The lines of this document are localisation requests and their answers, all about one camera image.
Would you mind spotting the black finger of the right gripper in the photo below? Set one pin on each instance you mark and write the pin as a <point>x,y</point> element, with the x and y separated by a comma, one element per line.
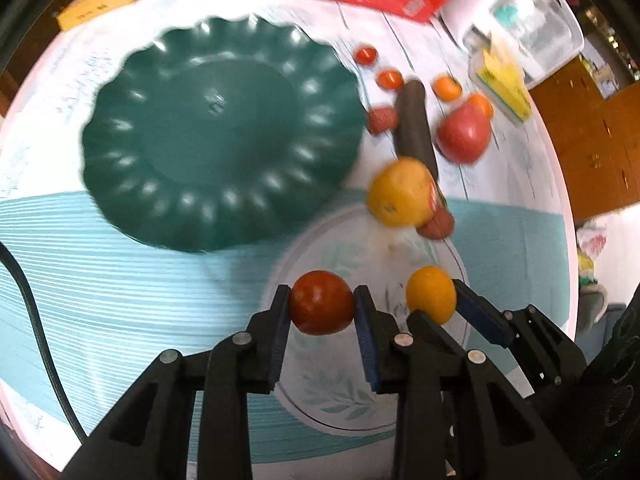
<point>544,353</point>
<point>423,327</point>

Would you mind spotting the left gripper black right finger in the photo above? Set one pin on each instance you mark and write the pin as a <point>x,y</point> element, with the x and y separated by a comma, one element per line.
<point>457,415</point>

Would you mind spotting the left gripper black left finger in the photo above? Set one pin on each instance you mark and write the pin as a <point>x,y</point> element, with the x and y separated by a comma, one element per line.
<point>146,435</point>

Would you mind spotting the small yellow tomato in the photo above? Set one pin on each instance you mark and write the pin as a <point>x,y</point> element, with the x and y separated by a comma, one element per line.
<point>431,290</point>

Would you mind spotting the red cherry tomato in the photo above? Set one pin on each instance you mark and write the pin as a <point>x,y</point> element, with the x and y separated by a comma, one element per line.
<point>321,303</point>
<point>389,79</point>
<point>365,55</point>

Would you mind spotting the large yellow orange fruit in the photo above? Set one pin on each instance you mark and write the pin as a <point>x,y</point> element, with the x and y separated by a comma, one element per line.
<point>403,194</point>

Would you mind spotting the red yellow apple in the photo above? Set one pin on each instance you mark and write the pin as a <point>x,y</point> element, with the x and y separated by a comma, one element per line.
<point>463,135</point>

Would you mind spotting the orange tangerine round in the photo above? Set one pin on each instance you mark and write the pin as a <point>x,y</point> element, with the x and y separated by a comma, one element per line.
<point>482,103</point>

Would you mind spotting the orange tangerine with stem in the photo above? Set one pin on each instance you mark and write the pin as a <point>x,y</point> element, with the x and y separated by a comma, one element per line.
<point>446,88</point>

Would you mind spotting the red lychee near banana stem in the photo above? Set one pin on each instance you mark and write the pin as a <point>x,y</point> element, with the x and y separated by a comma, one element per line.
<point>439,227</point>

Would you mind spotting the red lychee near plate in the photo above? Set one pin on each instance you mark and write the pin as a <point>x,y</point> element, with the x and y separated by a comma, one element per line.
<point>382,119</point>

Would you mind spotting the yellow tissue pack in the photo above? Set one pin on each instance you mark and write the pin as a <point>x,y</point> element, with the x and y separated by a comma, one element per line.
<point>498,71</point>

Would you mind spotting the dark green scalloped plate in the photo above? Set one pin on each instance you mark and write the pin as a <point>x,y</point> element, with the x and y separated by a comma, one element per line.
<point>222,134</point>

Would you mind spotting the white clear storage box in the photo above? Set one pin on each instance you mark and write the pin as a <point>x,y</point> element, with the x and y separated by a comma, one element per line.
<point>543,34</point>

